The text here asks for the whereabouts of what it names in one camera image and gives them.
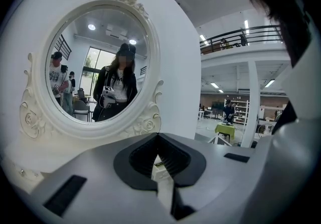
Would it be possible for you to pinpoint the white ornate dressing table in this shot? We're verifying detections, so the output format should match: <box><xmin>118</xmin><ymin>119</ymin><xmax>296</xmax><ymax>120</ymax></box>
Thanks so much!
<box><xmin>1</xmin><ymin>127</ymin><xmax>161</xmax><ymax>195</ymax></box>

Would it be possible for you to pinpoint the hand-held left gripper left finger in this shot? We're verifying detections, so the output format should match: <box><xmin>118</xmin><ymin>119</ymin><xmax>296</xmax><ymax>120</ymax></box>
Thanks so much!
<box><xmin>29</xmin><ymin>132</ymin><xmax>176</xmax><ymax>224</ymax></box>

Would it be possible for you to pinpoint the green table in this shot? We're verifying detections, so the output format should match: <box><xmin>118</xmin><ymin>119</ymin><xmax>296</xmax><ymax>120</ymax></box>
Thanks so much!
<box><xmin>215</xmin><ymin>124</ymin><xmax>236</xmax><ymax>141</ymax></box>

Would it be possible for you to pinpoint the white square pillar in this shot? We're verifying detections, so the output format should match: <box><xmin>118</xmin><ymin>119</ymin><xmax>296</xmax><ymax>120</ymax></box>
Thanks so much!
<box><xmin>242</xmin><ymin>61</ymin><xmax>261</xmax><ymax>148</ymax></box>

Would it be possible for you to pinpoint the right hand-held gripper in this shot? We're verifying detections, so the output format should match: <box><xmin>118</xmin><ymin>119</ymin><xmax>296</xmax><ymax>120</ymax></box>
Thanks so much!
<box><xmin>240</xmin><ymin>117</ymin><xmax>321</xmax><ymax>224</ymax></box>

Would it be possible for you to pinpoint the oval mirror white ornate frame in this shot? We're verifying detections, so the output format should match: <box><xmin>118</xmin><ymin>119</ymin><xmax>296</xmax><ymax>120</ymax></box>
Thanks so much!
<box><xmin>19</xmin><ymin>0</ymin><xmax>165</xmax><ymax>143</ymax></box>

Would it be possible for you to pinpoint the white shelving unit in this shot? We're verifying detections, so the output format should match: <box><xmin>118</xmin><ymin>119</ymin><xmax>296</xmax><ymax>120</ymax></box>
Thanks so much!
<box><xmin>234</xmin><ymin>99</ymin><xmax>251</xmax><ymax>125</ymax></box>

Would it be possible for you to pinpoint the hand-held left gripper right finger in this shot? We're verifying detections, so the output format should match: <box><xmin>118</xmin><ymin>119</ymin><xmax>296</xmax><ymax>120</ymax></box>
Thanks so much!
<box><xmin>157</xmin><ymin>132</ymin><xmax>263</xmax><ymax>224</ymax></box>

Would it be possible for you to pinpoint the person's white printed shirt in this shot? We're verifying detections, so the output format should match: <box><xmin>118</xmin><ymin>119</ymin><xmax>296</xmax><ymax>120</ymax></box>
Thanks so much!
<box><xmin>275</xmin><ymin>27</ymin><xmax>321</xmax><ymax>128</ymax></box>

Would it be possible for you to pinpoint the black balcony railing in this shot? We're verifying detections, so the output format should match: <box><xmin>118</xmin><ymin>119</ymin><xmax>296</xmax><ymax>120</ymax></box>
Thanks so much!
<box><xmin>200</xmin><ymin>25</ymin><xmax>285</xmax><ymax>55</ymax></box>

